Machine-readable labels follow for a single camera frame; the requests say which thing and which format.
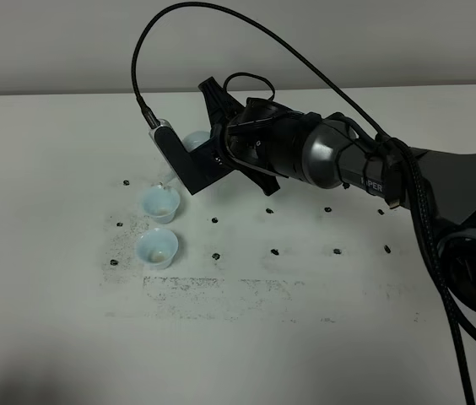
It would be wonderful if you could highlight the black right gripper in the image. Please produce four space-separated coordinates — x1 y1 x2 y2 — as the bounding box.
198 77 321 196

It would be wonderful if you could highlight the light blue porcelain teapot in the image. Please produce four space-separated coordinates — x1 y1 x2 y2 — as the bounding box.
152 131 212 190

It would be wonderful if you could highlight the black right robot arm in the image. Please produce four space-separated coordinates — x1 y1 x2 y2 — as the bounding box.
199 78 476 404

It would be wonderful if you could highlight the light blue far teacup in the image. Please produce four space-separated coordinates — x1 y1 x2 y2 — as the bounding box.
141 185 181 224

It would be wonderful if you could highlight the light blue teacup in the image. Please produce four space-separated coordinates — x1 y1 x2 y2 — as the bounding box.
135 228 179 270
141 185 181 224

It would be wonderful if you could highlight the light blue near teacup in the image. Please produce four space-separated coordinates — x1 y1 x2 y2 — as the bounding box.
135 228 179 270

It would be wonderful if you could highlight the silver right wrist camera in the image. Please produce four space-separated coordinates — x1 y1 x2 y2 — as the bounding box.
150 123 234 195

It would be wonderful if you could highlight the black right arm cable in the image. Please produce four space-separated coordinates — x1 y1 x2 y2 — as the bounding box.
130 2 476 405

